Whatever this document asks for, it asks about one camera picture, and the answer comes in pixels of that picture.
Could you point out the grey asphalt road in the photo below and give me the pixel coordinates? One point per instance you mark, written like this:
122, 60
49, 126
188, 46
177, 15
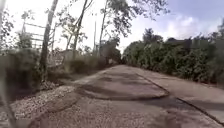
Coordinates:
126, 96

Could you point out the row of thin trees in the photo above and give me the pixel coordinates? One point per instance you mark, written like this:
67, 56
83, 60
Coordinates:
78, 30

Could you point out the dense green bushes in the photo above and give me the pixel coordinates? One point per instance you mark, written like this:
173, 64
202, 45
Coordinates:
180, 58

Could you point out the building behind bushes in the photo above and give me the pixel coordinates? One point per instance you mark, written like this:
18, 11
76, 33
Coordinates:
178, 42

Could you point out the gravel strip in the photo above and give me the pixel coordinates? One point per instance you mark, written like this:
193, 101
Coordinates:
36, 101

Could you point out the trees and bushes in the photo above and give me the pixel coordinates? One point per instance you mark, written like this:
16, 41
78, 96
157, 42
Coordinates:
20, 63

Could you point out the wooden frame structure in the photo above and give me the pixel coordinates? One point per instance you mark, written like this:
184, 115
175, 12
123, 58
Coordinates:
33, 36

